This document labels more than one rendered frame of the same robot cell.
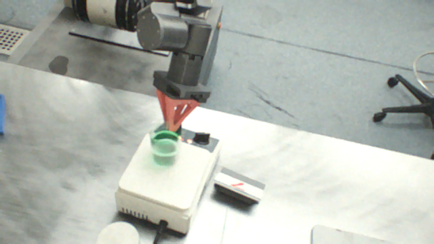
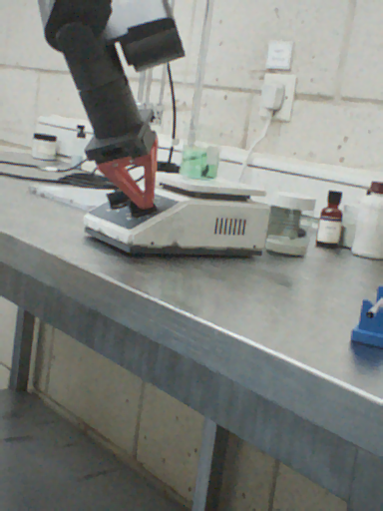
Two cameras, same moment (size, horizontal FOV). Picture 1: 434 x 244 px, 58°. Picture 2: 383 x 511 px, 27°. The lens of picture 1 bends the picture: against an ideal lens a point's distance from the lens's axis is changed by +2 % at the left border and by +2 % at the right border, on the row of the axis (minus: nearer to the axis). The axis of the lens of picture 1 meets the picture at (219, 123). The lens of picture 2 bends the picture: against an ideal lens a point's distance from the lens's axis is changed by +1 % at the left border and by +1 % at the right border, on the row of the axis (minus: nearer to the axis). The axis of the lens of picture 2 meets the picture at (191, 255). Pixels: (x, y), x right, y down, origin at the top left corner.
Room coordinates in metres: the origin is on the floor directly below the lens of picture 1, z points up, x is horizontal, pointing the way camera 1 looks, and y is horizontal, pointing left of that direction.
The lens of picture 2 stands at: (1.04, 0.83, 0.92)
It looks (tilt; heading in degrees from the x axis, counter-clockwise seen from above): 10 degrees down; 228
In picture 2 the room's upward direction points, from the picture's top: 8 degrees clockwise
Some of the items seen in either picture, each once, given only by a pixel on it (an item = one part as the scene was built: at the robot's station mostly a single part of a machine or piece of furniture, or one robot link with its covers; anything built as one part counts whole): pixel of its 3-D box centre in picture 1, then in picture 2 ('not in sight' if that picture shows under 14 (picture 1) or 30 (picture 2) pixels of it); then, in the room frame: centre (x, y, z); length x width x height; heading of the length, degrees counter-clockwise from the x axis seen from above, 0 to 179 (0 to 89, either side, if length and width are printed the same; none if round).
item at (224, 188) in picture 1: (240, 183); not in sight; (0.38, -0.06, 0.77); 0.09 x 0.06 x 0.04; 76
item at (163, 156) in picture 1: (167, 144); (199, 151); (0.36, 0.08, 0.87); 0.06 x 0.05 x 0.08; 110
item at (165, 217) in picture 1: (171, 171); (184, 216); (0.37, 0.07, 0.79); 0.22 x 0.13 x 0.08; 171
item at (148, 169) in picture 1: (166, 169); (205, 184); (0.34, 0.07, 0.83); 0.12 x 0.12 x 0.01; 81
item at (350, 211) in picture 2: not in sight; (358, 227); (0.02, 0.09, 0.78); 0.06 x 0.06 x 0.07
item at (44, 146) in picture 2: not in sight; (44, 146); (-0.07, -1.01, 0.78); 0.06 x 0.06 x 0.06
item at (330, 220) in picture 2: not in sight; (330, 218); (0.07, 0.07, 0.79); 0.03 x 0.03 x 0.08
